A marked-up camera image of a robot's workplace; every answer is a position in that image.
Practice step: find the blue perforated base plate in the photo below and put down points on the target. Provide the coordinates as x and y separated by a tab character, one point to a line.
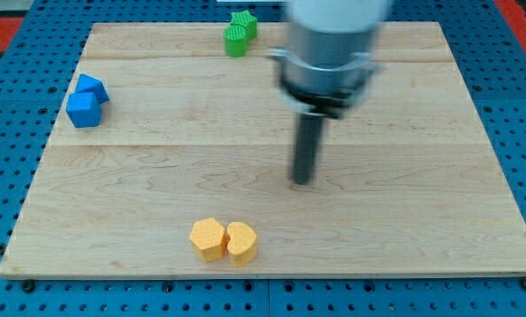
35	69

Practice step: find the blue cube block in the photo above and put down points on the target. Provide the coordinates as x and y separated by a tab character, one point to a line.
84	110

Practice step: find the blue angular block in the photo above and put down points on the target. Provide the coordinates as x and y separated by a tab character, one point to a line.
91	84

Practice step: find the green cylinder block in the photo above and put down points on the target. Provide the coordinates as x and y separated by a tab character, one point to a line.
236	41

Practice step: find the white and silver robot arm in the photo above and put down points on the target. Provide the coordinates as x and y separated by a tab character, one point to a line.
325	64

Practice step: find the wooden board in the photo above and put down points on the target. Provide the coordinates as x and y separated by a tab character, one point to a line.
406	186

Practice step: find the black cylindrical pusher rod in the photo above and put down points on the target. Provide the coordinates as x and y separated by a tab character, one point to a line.
307	142

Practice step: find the green star block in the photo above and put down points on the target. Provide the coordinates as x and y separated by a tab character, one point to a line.
246	20

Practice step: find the yellow hexagon block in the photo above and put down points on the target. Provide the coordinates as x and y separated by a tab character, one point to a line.
208	238

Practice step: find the yellow heart block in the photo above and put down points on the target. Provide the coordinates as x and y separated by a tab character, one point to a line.
242	243

